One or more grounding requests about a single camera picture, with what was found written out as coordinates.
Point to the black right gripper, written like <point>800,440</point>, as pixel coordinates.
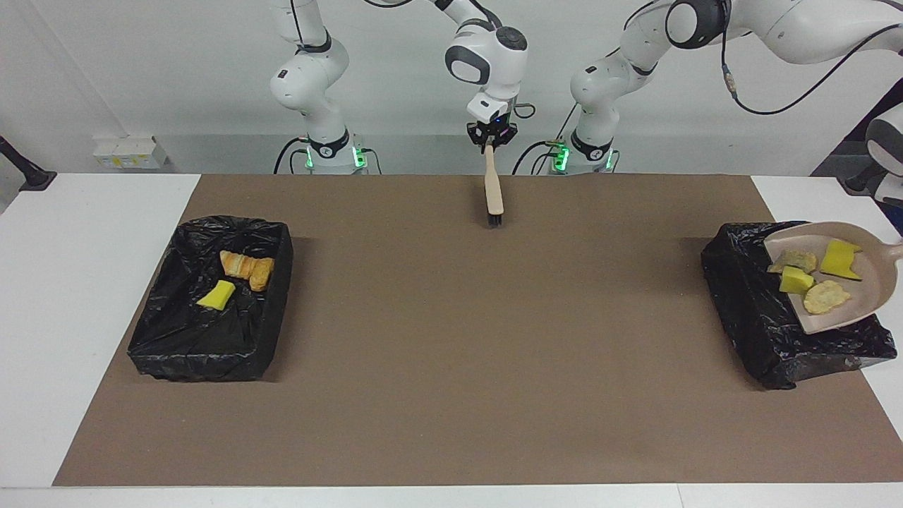
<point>494,128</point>

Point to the beige hand brush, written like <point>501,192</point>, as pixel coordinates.
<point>493,190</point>

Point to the brown bread roll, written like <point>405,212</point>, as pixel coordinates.
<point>262,274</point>

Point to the large striped croissant piece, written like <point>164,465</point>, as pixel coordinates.
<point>236,263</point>

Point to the wedge yellow sponge piece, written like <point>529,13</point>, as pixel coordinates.
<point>216,296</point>

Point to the pale cracker piece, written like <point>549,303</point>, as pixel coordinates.
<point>794,261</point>

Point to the jagged yellow sponge piece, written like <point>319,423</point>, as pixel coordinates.
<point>796,281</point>

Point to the notched yellow sponge piece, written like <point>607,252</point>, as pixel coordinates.
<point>839,259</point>

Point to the small striped croissant piece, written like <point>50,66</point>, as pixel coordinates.
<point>827,297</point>

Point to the beige plastic dustpan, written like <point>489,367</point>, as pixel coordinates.
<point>871,282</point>

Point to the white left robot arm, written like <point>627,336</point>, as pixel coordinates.
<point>614,77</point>

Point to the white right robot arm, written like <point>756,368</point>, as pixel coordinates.
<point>494,63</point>

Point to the bin lined with black bag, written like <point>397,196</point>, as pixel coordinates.
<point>748,310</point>
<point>211,339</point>

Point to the brown table mat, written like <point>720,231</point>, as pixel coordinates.
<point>451,437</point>

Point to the black clamp stand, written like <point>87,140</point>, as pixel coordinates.
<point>32,180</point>
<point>857,185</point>

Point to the dark background panel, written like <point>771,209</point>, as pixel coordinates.
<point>868,134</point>

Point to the white wall socket box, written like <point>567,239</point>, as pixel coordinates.
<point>130,152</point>

